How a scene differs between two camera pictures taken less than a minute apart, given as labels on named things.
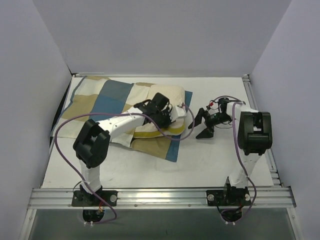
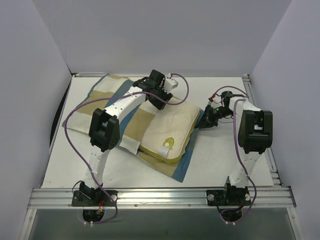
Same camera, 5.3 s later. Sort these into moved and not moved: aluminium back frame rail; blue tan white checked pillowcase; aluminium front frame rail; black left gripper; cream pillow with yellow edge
Moved: cream pillow with yellow edge; blue tan white checked pillowcase; black left gripper
Not moved: aluminium front frame rail; aluminium back frame rail
